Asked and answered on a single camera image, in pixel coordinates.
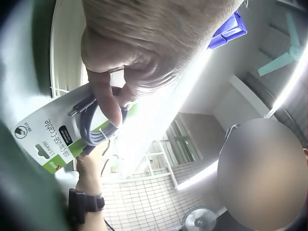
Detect person's left hand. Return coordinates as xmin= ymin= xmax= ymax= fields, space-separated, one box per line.
xmin=80 ymin=0 xmax=249 ymax=128

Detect black wrist band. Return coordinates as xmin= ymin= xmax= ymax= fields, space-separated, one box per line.
xmin=69 ymin=188 xmax=105 ymax=225

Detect person's left thumb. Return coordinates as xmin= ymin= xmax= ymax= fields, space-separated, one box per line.
xmin=87 ymin=68 xmax=122 ymax=128

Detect person's left fingers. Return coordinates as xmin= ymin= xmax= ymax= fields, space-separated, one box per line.
xmin=120 ymin=79 xmax=154 ymax=108

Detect grey standing fan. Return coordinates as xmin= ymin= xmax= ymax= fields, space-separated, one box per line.
xmin=182 ymin=206 xmax=220 ymax=231

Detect green ceiling fan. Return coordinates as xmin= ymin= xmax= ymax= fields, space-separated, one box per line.
xmin=257 ymin=11 xmax=308 ymax=77

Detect bright tube lamp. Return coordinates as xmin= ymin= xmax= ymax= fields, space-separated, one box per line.
xmin=118 ymin=47 xmax=214 ymax=178

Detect blue plastic crate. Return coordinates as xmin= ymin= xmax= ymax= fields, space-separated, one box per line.
xmin=206 ymin=9 xmax=248 ymax=50

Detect grey cable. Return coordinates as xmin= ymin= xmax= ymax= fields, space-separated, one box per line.
xmin=11 ymin=83 xmax=139 ymax=174

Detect window with metal grille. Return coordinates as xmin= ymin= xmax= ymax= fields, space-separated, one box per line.
xmin=144 ymin=113 xmax=218 ymax=177

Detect person's right hand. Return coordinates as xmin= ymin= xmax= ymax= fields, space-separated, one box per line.
xmin=75 ymin=141 xmax=113 ymax=196

